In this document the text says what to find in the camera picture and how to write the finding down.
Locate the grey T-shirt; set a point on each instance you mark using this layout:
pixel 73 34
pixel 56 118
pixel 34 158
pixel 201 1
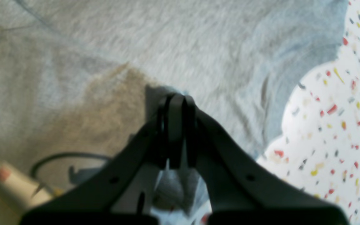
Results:
pixel 80 78

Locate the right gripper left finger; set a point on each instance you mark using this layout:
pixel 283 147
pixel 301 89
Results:
pixel 122 192

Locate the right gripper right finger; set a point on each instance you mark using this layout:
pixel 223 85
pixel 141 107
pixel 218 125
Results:
pixel 240 190

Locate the terrazzo patterned tablecloth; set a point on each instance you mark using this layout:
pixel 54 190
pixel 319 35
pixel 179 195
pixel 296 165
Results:
pixel 292 97

